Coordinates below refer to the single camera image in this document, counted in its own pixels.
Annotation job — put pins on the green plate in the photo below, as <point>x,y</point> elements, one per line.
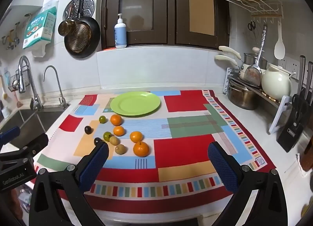
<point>135,104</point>

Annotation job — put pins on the steel sink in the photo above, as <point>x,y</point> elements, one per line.
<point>29,118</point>

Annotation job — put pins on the white rice paddle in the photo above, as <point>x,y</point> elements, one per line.
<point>279,47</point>

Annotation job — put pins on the large orange with stem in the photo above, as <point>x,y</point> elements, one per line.
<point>141,149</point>

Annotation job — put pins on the round metal steamer rack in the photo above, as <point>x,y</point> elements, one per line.
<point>84,4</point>

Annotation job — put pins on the blue pump soap bottle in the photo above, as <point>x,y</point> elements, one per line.
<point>120,35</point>

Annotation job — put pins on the small brass pot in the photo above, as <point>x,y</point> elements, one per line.
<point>66,28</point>

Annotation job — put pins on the dark plum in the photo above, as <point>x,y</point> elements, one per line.
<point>88,129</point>
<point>97,140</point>

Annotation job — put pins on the small green fruit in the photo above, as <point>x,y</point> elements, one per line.
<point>102,119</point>
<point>107,136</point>

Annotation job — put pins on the white ceramic teapot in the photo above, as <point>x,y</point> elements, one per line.
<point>276,83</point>

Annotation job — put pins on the teal cardboard box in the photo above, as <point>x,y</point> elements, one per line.
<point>39,28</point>

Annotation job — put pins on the brown kiwi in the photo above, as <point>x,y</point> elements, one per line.
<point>114,140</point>
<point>120,148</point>

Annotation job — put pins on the chrome gooseneck faucet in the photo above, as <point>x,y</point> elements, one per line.
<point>58,86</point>

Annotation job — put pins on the small orange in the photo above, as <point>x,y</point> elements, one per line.
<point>118,130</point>
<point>116,119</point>
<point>136,136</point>

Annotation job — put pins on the steel cooking pot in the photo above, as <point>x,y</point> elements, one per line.
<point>242,97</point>

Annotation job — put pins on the white dish rack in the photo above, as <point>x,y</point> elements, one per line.
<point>280,116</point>

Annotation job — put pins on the black hanging scissors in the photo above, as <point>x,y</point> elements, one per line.
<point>251,26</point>

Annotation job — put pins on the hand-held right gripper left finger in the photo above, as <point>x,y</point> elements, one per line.
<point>97,160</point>

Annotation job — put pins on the black kitchen scissors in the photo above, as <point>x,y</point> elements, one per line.
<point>299,108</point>

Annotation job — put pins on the white wall outlet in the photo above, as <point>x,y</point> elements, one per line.
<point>291,65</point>

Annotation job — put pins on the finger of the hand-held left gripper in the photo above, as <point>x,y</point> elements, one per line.
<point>34,144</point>
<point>9,134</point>

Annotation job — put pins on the colourful patchwork tablecloth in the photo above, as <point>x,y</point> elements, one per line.
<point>185,147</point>

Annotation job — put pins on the black knife block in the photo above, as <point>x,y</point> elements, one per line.
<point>292,130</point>

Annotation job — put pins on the chrome pull-down faucet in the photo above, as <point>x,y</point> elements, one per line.
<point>24,69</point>

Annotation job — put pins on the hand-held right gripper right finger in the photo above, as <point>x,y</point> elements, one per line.
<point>222,167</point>

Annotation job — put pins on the black frying pan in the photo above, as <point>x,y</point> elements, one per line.
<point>82,40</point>

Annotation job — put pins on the wall hook rail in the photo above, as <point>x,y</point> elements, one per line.
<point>11,37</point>

